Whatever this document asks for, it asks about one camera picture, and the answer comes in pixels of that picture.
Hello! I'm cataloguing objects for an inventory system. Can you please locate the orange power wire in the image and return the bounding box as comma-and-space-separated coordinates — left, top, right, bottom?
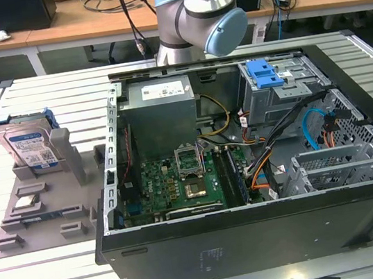
320, 119, 342, 150

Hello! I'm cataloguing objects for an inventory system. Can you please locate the locking lever wire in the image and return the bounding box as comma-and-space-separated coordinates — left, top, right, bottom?
196, 142, 208, 175

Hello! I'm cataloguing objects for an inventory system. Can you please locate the metal socket cover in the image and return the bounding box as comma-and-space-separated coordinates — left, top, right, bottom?
172, 142, 207, 180

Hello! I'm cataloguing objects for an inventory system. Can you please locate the hard disk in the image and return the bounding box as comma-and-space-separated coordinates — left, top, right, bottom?
0, 108, 67, 180

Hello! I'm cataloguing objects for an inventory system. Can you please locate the metal disk bay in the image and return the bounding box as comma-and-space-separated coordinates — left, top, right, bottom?
278, 140, 373, 198

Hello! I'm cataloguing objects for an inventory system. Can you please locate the CPU socket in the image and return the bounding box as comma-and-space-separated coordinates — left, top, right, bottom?
183, 178, 209, 201

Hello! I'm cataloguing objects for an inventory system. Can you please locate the yellow wire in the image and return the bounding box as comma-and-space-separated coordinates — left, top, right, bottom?
192, 90, 234, 139

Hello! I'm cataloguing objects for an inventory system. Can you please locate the metal optical drive cage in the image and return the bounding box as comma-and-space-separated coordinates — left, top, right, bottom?
233, 49, 338, 131

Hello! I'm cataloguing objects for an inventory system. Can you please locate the hanging blue cable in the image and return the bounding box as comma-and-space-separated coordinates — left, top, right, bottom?
272, 0, 288, 41

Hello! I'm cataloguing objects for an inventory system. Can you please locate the orange wire bundle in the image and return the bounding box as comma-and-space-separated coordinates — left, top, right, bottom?
244, 154, 276, 194

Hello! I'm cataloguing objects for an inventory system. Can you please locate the black RAM slot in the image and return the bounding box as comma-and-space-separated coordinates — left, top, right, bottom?
210, 144, 240, 210

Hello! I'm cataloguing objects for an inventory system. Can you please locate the blue data wire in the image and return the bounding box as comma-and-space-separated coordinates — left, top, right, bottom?
299, 106, 335, 153

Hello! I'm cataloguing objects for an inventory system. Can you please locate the black cable bundle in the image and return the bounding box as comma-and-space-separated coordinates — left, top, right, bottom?
236, 89, 343, 205

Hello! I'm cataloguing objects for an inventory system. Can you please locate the black open PC case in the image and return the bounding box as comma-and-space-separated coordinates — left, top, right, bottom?
68, 33, 373, 279

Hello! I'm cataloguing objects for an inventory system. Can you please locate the blue plastic latch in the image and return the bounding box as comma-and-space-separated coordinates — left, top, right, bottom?
246, 56, 287, 91

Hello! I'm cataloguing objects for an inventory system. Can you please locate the black graphics card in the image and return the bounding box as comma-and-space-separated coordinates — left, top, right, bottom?
163, 200, 226, 221

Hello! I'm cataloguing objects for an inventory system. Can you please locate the silver CPU chip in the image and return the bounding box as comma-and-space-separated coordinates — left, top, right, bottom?
13, 194, 41, 210

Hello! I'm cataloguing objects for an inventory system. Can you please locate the grey power supply unit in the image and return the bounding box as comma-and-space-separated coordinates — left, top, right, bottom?
115, 74, 204, 160

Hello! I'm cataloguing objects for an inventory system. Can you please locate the grey parts rack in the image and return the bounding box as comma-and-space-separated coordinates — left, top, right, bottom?
0, 121, 122, 259

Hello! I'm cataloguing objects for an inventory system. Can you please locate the black looped desk cable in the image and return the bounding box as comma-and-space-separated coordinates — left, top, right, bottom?
81, 0, 156, 18

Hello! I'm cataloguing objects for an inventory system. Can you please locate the black hanging robot cable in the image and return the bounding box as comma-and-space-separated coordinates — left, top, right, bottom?
115, 0, 165, 60

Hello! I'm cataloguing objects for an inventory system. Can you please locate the green motherboard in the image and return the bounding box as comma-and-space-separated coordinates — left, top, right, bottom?
114, 144, 254, 228

